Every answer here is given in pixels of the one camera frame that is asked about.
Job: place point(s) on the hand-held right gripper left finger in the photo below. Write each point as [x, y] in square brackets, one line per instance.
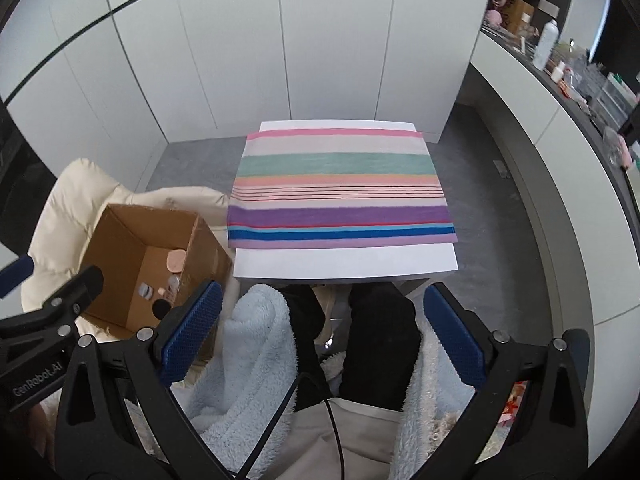
[192, 332]

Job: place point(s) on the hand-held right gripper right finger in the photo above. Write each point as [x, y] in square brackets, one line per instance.
[455, 335]

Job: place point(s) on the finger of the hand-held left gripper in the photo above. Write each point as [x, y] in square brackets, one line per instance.
[75, 292]
[15, 275]

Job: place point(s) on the black round puff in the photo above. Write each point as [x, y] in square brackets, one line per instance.
[161, 308]

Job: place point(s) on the white and black small container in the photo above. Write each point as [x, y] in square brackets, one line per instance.
[145, 290]

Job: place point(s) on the brown cardboard box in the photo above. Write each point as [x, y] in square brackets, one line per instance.
[125, 240]

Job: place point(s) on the beige round puff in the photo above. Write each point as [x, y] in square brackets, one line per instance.
[176, 260]

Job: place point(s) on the light blue fleece blanket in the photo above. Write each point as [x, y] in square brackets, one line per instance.
[250, 350]

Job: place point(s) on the person's right leg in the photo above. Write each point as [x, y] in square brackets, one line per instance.
[380, 340]

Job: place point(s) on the person's leg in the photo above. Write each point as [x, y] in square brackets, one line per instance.
[305, 330]
[380, 340]

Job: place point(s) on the dark glass panel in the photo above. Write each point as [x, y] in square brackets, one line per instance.
[20, 185]

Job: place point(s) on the person's left leg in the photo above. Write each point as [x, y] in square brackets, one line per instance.
[305, 330]

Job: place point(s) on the white table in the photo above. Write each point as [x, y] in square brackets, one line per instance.
[350, 262]

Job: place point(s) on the beige cloth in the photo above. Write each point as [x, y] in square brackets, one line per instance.
[360, 440]

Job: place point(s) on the striped colourful towel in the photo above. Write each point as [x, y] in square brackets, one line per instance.
[340, 165]

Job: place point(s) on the white curved counter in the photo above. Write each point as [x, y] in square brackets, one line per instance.
[550, 125]

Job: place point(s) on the small white bottle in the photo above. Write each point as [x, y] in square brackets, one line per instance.
[557, 72]

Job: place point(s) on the clear drawer organizer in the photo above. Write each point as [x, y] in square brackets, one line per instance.
[615, 97]

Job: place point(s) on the tall white bottle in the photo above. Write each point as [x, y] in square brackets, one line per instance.
[545, 45]

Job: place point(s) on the pink plush toy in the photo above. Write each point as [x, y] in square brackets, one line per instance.
[495, 17]

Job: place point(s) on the small brown carton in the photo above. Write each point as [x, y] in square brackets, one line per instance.
[517, 10]

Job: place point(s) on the white wall outlet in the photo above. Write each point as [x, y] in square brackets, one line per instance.
[501, 169]

